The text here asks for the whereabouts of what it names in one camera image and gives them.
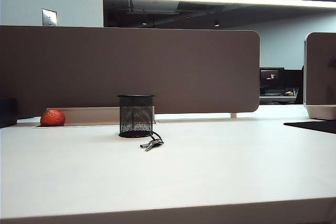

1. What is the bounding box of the white cable tray flap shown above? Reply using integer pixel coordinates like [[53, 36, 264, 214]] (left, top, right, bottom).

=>
[[47, 106, 158, 125]]

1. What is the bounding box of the black desk mat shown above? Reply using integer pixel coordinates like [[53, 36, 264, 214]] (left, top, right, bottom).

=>
[[283, 120, 336, 134]]

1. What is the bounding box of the bunch of keys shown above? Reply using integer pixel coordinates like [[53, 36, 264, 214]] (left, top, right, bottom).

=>
[[139, 131, 165, 152]]

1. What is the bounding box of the black computer monitor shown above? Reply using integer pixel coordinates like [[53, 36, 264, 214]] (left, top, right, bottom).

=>
[[259, 67, 286, 90]]

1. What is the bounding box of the dark blue box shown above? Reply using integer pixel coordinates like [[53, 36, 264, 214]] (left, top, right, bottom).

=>
[[0, 98, 19, 129]]

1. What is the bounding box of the black mesh basket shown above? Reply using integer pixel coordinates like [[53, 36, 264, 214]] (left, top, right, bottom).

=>
[[117, 94, 155, 138]]

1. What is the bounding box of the white partition base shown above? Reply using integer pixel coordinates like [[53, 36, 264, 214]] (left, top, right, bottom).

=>
[[304, 104, 336, 120]]

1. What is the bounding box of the black office chair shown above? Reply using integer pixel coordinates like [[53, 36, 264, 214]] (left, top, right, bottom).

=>
[[294, 65, 306, 104]]

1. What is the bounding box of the narrow brown desk partition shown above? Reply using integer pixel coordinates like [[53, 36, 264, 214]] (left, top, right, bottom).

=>
[[303, 31, 336, 106]]

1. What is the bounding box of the orange round fruit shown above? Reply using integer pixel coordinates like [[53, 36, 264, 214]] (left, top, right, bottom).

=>
[[40, 108, 66, 127]]

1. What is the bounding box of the metal wall plate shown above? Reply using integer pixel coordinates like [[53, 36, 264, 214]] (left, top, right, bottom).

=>
[[41, 8, 58, 27]]

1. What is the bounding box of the wide brown desk partition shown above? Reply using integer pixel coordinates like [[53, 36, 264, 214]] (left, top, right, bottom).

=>
[[0, 25, 260, 119]]

